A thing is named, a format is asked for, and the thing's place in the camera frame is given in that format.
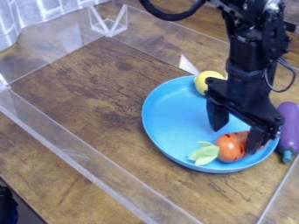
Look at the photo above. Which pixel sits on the white patterned curtain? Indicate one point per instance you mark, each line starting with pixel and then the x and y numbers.
pixel 22 13

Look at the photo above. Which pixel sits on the purple toy eggplant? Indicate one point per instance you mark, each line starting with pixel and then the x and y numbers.
pixel 289 141

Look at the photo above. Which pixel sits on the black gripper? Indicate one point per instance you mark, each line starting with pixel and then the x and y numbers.
pixel 243 96

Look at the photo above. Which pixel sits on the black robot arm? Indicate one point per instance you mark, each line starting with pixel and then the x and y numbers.
pixel 258 43

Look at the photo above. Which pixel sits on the orange toy carrot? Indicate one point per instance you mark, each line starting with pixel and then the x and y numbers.
pixel 227 149

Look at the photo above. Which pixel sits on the blue round tray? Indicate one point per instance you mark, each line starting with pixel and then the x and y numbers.
pixel 177 124

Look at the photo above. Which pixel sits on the yellow toy lemon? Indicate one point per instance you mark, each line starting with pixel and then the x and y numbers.
pixel 199 80

